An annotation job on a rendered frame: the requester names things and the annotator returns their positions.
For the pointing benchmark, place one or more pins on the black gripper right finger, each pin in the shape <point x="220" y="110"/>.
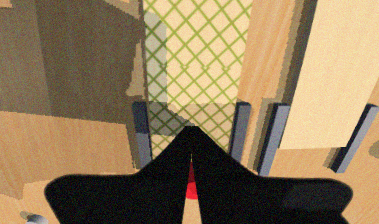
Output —
<point x="228" y="192"/>

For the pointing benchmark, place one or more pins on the grey cylinder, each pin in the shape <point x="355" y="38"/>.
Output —
<point x="37" y="219"/>

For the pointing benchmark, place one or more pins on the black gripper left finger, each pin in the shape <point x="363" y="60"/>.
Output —
<point x="154" y="195"/>

